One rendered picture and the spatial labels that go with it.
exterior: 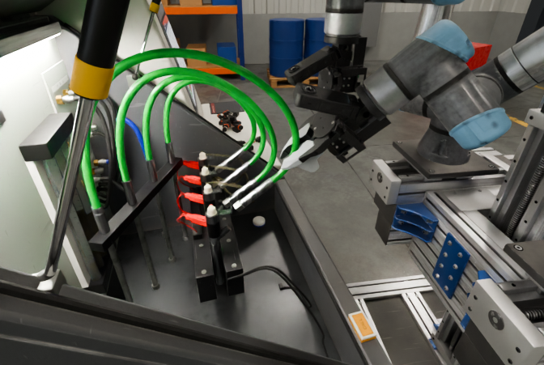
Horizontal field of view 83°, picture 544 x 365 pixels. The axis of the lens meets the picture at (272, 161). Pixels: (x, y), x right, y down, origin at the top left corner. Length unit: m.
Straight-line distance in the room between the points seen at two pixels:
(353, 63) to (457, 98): 0.26
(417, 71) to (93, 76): 0.45
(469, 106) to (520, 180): 0.50
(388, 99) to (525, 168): 0.53
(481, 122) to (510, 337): 0.40
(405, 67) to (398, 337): 1.27
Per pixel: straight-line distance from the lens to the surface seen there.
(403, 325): 1.64
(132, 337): 0.30
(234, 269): 0.70
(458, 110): 0.54
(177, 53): 0.51
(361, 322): 0.67
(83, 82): 0.19
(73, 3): 0.89
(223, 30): 7.03
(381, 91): 0.53
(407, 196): 1.06
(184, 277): 0.91
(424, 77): 0.54
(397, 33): 8.00
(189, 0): 5.84
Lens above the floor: 1.51
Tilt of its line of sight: 30 degrees down
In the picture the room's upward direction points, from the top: straight up
